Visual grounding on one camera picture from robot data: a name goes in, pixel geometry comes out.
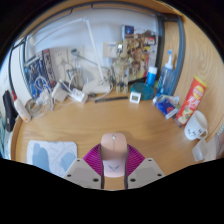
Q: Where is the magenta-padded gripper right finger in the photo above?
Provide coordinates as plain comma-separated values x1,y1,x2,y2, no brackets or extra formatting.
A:
124,143,166,190

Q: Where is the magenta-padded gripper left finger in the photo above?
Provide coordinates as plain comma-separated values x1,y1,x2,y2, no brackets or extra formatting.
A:
63,143,104,190

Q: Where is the pink computer mouse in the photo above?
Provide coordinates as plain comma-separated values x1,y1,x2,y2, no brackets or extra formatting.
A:
100,132,129,178

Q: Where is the white and blue mouse pad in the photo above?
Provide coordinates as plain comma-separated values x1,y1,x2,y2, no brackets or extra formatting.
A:
26,139,78,178

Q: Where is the clear plastic cup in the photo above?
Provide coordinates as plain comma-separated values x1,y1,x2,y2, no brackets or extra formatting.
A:
192,138,218,163

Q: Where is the white mug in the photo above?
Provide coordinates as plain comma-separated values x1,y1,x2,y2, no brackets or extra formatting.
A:
184,110,209,141

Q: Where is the blue snack packet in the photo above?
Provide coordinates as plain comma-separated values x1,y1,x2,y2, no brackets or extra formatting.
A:
152,94,181,120

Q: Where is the small white cube clock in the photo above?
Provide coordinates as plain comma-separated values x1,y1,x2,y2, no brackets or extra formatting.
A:
129,91,142,105

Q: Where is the white power strip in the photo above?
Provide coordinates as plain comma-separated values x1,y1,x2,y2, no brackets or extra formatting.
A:
68,88,89,104

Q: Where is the black pen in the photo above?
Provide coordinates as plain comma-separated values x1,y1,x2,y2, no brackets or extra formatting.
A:
94,96,129,104

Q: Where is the teal round container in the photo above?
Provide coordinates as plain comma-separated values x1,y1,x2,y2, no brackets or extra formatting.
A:
129,82,156,101

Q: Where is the white charger block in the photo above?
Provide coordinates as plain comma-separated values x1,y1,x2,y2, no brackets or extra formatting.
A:
51,81,69,103

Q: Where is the red and yellow chip can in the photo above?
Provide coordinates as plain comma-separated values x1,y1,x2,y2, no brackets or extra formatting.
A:
175,75,208,126

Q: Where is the white bottle with blue cap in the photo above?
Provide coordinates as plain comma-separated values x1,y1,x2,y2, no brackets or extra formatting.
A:
145,65,158,87

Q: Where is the black backpack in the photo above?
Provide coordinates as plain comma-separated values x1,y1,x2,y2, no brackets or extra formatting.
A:
2,89,18,133

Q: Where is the beige robot figure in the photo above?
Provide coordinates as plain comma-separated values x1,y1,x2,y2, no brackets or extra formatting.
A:
111,41,131,94

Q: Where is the blue model kit box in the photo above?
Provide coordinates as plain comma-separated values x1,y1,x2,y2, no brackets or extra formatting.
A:
23,49,58,101

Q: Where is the colourful printed box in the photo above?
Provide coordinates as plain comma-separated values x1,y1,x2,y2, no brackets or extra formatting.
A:
121,24,158,84

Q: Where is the white desk lamp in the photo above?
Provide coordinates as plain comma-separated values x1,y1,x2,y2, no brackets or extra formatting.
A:
29,16,113,96

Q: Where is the wooden wardrobe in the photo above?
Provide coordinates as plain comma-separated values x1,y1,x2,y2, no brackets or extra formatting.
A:
163,13,224,134

